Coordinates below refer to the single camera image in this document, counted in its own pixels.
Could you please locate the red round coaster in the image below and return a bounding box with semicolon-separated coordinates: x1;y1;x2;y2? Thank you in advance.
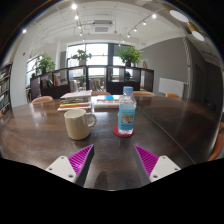
113;125;135;138

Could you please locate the tall bookshelf at left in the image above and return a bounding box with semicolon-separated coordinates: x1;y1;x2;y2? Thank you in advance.
0;63;12;118

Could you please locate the orange chair far right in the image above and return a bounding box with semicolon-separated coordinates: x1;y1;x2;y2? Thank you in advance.
166;93;180;98

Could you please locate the left potted plant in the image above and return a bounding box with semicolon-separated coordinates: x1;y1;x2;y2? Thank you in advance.
36;54;55;74

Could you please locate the clear water bottle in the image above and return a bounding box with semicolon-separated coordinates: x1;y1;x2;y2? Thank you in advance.
118;86;137;135

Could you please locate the cream ceramic mug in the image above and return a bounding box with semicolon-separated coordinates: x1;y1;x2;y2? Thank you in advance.
64;109;97;140

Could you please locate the middle potted plant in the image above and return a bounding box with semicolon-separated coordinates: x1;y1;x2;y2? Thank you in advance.
72;50;92;66

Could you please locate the orange chair behind books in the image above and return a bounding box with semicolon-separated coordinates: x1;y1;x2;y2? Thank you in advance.
133;91;156;97

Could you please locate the potted plant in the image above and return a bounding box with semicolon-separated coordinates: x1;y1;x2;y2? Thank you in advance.
36;54;55;74
118;46;143;67
72;50;92;66

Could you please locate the low dark shelf divider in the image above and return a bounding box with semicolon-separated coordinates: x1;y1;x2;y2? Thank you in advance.
30;65;154;99

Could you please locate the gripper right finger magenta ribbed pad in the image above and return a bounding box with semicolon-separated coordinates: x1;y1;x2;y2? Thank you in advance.
134;145;180;186

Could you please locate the orange chair far left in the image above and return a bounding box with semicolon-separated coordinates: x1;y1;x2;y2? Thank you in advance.
32;96;53;103

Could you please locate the stack of books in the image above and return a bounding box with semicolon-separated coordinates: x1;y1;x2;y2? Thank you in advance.
58;90;91;111

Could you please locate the ceiling air conditioner unit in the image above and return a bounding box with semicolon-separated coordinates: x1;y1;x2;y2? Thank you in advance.
92;20;113;34

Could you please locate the right potted plant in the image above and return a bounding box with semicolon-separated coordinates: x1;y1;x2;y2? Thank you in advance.
118;46;143;67

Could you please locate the orange chair right edge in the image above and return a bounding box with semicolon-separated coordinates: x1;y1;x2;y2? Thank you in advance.
209;122;224;161

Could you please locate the white radiator panel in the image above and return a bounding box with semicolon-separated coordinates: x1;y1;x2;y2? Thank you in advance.
159;78;184;97

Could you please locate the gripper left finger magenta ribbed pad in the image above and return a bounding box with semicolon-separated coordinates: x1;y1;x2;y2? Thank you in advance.
46;144;94;186

